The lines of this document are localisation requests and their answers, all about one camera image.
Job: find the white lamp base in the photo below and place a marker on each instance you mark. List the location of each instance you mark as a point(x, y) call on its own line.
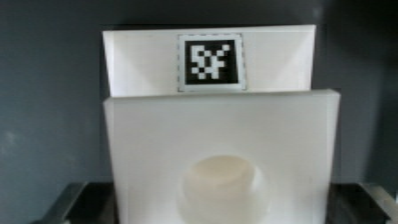
point(221, 126)

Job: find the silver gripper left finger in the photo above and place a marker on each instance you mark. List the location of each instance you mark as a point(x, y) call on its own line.
point(84, 205)

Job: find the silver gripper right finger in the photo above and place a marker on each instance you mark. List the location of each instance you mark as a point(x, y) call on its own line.
point(363, 205)

